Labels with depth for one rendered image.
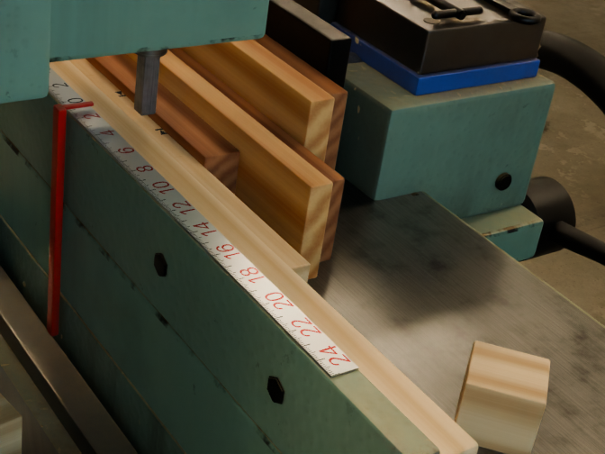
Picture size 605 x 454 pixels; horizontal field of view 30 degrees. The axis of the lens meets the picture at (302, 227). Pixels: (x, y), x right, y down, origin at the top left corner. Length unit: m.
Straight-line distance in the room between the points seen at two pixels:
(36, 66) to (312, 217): 0.16
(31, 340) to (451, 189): 0.27
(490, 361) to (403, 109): 0.20
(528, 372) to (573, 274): 1.98
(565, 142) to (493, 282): 2.47
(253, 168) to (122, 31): 0.10
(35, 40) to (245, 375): 0.17
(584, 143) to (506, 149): 2.38
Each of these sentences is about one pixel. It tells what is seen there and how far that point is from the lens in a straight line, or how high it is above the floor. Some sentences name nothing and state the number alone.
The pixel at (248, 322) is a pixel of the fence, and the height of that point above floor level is 0.94.
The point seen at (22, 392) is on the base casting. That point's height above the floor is 0.80.
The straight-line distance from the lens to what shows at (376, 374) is 0.45.
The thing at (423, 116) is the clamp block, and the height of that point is 0.95.
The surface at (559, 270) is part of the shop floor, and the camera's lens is 2.48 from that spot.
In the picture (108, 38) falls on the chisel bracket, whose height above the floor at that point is 1.01.
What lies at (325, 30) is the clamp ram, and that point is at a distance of 0.64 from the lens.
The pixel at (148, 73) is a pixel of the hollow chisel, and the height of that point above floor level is 0.97.
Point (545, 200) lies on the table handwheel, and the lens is 0.86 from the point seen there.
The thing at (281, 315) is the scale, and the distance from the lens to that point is 0.46.
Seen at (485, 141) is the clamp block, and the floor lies 0.93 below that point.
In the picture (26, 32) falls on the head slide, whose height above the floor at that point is 1.03.
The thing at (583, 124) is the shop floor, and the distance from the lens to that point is 3.22.
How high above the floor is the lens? 1.22
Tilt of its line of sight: 30 degrees down
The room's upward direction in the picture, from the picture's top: 9 degrees clockwise
